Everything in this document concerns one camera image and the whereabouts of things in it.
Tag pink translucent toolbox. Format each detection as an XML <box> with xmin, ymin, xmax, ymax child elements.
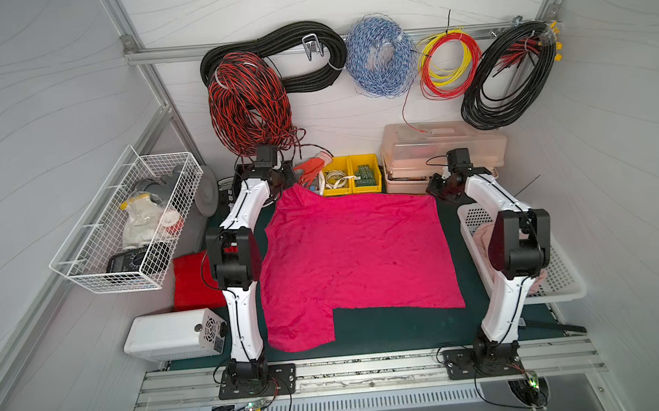
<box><xmin>380</xmin><ymin>121</ymin><xmax>508</xmax><ymax>195</ymax></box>

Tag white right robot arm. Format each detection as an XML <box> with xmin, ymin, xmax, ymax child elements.
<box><xmin>426</xmin><ymin>148</ymin><xmax>551</xmax><ymax>365</ymax></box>

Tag white power supply box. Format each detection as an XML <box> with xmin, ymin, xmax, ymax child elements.
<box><xmin>123</xmin><ymin>309</ymin><xmax>229</xmax><ymax>363</ymax></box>

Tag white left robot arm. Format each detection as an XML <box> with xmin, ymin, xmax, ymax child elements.
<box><xmin>205</xmin><ymin>144</ymin><xmax>295</xmax><ymax>386</ymax></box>

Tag yellow bin with tape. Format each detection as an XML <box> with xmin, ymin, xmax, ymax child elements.
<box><xmin>319</xmin><ymin>157</ymin><xmax>353</xmax><ymax>197</ymax></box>

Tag magenta t-shirt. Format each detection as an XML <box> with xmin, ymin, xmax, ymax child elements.
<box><xmin>260</xmin><ymin>187</ymin><xmax>466</xmax><ymax>353</ymax></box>

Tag white storage bin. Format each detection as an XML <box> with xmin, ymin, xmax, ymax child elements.
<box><xmin>298</xmin><ymin>169</ymin><xmax>326</xmax><ymax>197</ymax></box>

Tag black cable coil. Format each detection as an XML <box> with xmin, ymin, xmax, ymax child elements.
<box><xmin>453</xmin><ymin>18</ymin><xmax>569</xmax><ymax>133</ymax></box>

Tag black multimeter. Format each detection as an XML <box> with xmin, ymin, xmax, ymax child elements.
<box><xmin>106</xmin><ymin>242</ymin><xmax>171</xmax><ymax>275</ymax></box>

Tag white laundry basket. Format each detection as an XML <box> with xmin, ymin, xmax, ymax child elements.
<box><xmin>457</xmin><ymin>204</ymin><xmax>587</xmax><ymax>305</ymax></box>

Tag green circuit boards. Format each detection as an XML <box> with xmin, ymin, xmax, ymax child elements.
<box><xmin>354</xmin><ymin>165</ymin><xmax>377</xmax><ymax>187</ymax></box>

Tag white wire wall basket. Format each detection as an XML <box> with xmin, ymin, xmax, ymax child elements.
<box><xmin>49</xmin><ymin>147</ymin><xmax>203</xmax><ymax>294</ymax></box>

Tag red work glove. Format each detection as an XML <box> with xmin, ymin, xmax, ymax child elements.
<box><xmin>294</xmin><ymin>152</ymin><xmax>333</xmax><ymax>188</ymax></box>

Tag blue white wire coil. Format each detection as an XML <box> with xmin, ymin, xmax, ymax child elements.
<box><xmin>341</xmin><ymin>11</ymin><xmax>421</xmax><ymax>102</ymax></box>

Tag yellow bin with circuit boards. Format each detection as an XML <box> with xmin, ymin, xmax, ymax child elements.
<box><xmin>348</xmin><ymin>154</ymin><xmax>383</xmax><ymax>194</ymax></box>

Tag black corrugated hose coil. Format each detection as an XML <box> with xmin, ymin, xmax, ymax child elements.
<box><xmin>196</xmin><ymin>18</ymin><xmax>351</xmax><ymax>104</ymax></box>

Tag folded red t-shirt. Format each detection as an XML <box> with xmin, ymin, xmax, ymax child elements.
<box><xmin>173</xmin><ymin>253</ymin><xmax>227</xmax><ymax>312</ymax></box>

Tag red yellow wire coil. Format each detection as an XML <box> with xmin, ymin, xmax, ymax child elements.
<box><xmin>396</xmin><ymin>26</ymin><xmax>488</xmax><ymax>135</ymax></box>

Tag pale pink t-shirt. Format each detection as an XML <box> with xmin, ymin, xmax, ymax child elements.
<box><xmin>472</xmin><ymin>222</ymin><xmax>548</xmax><ymax>296</ymax></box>

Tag white ribbon tape roll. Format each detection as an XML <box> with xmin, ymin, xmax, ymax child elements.
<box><xmin>324</xmin><ymin>170</ymin><xmax>356</xmax><ymax>190</ymax></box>

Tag white cloth gloves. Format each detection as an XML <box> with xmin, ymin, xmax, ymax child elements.
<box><xmin>119</xmin><ymin>193</ymin><xmax>184</xmax><ymax>250</ymax></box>

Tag red black twisted wire coil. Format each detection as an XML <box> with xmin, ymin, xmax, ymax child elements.
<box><xmin>203</xmin><ymin>45</ymin><xmax>327</xmax><ymax>169</ymax></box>

